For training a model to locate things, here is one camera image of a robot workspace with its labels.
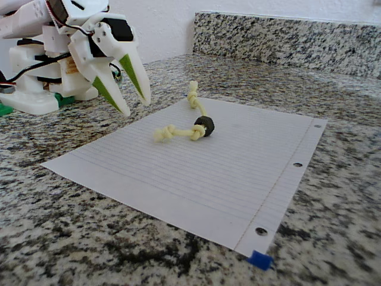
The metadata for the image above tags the yellow knotted rope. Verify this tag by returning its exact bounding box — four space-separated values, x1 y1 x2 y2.
153 80 209 143

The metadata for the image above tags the black foam ring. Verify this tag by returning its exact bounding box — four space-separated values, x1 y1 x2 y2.
193 116 217 138

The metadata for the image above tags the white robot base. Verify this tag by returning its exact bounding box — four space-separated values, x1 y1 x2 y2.
0 38 99 116

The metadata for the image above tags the motor controller board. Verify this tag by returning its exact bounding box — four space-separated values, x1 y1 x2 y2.
109 61 123 83

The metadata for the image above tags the lined white paper sheet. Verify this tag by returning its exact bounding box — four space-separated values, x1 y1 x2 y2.
40 97 328 257

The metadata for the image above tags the blue tape piece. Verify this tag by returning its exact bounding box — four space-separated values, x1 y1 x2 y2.
246 250 274 271

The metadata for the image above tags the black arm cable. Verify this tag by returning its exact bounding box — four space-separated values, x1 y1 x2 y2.
5 52 73 85

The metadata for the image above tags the red white wire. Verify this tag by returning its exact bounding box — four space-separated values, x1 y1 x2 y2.
0 80 18 94

